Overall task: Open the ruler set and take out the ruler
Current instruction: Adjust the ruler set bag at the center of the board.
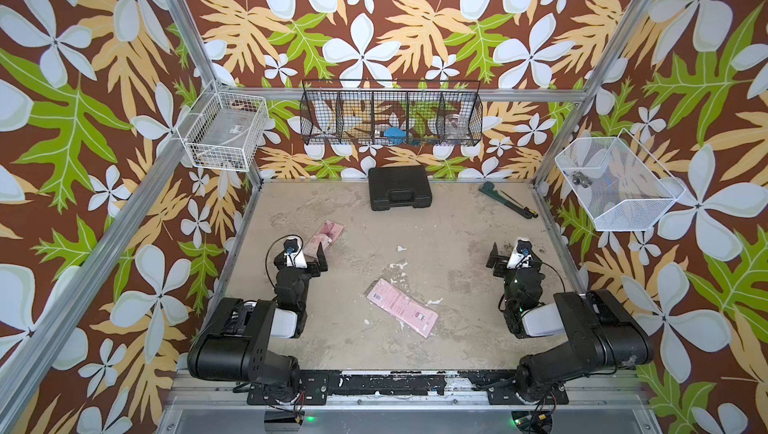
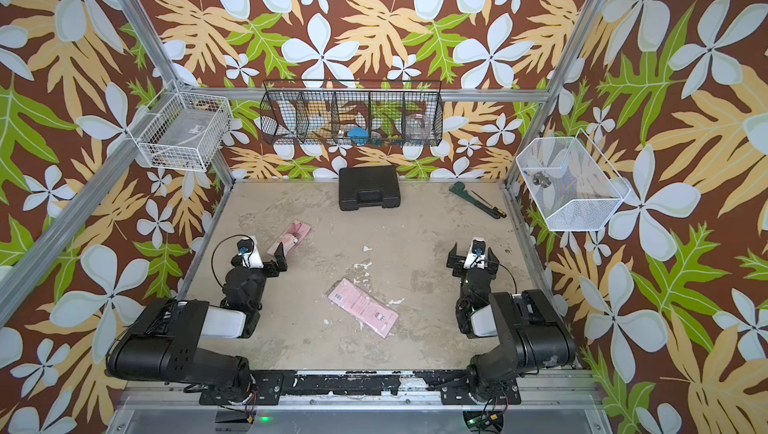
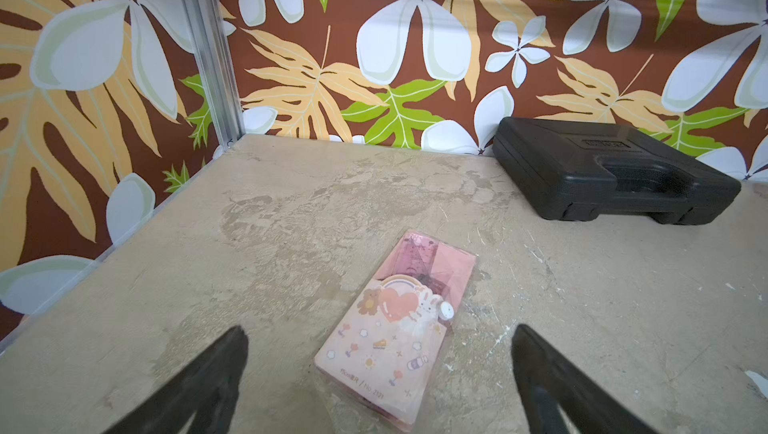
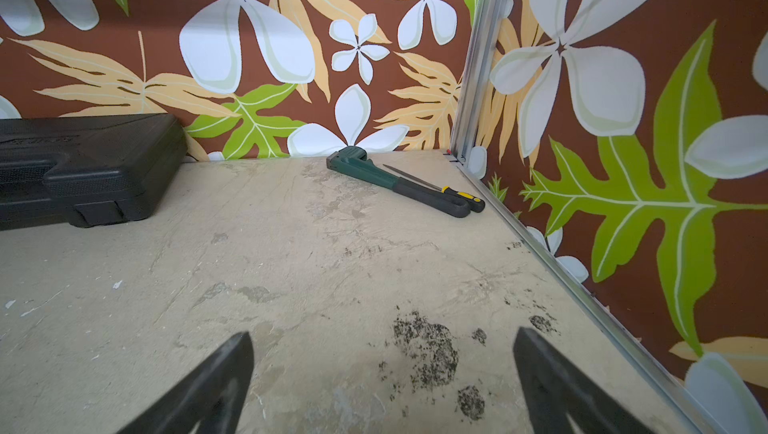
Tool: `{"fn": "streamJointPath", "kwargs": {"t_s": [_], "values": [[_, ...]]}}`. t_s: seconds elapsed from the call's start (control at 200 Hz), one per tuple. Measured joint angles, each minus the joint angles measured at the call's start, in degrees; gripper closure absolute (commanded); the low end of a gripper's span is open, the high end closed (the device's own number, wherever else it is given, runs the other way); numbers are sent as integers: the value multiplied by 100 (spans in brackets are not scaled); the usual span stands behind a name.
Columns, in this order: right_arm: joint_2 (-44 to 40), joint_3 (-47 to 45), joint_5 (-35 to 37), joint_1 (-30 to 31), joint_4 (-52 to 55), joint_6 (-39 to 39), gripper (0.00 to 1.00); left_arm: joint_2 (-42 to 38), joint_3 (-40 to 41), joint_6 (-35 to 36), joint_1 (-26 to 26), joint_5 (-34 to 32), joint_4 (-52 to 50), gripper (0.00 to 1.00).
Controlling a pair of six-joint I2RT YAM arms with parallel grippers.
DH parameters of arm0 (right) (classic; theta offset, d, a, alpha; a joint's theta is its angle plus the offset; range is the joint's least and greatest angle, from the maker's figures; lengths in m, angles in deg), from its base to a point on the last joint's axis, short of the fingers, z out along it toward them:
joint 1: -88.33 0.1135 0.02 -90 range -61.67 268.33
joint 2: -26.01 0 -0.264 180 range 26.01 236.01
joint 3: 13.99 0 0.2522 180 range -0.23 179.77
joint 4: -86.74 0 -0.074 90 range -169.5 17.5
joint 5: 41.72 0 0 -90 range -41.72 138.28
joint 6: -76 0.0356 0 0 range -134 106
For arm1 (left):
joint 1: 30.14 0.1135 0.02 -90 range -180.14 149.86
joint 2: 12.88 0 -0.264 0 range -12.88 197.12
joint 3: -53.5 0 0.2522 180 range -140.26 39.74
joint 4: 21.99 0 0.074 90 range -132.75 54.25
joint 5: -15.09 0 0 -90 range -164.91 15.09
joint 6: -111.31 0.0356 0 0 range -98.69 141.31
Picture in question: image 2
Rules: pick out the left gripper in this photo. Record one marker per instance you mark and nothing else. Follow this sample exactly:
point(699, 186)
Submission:
point(267, 263)

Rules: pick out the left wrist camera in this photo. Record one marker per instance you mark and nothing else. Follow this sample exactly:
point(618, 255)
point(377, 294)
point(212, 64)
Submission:
point(249, 249)

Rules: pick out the black wire basket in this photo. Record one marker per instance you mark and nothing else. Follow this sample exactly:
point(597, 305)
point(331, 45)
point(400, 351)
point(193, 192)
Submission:
point(393, 112)

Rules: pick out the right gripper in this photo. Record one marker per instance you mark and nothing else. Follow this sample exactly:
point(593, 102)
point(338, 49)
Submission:
point(472, 269)

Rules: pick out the blue object in basket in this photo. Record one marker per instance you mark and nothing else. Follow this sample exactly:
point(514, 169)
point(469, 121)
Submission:
point(358, 136)

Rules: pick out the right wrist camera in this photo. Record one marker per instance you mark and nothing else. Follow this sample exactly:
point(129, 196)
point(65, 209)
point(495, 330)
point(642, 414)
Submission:
point(476, 256)

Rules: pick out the white mesh basket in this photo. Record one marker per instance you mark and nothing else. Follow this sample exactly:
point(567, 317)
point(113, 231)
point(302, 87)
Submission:
point(586, 191)

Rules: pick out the dark object in mesh basket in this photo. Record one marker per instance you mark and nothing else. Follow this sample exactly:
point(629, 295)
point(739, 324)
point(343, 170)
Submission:
point(541, 179)

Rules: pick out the black plastic tool case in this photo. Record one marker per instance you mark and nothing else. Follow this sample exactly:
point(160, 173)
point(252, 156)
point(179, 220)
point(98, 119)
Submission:
point(372, 186)

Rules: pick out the green pipe wrench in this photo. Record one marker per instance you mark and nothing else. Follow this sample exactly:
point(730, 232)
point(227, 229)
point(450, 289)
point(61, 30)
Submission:
point(460, 190)

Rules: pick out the white wire basket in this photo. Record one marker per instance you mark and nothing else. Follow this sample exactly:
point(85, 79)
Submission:
point(182, 128)

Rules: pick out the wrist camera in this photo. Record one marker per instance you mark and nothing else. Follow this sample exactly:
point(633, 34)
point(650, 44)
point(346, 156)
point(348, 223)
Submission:
point(249, 249)
point(476, 256)

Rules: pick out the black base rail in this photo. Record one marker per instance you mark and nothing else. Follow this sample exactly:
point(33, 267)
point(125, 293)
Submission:
point(360, 386)

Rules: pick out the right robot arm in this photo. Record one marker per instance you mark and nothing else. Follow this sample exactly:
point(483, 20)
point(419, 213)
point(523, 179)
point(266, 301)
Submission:
point(531, 335)

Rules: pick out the pink ruler set pouch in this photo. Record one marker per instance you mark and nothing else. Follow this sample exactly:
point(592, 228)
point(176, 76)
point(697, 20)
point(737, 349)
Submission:
point(363, 307)

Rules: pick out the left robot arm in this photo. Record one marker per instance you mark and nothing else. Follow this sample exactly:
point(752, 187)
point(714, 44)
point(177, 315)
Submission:
point(162, 345)

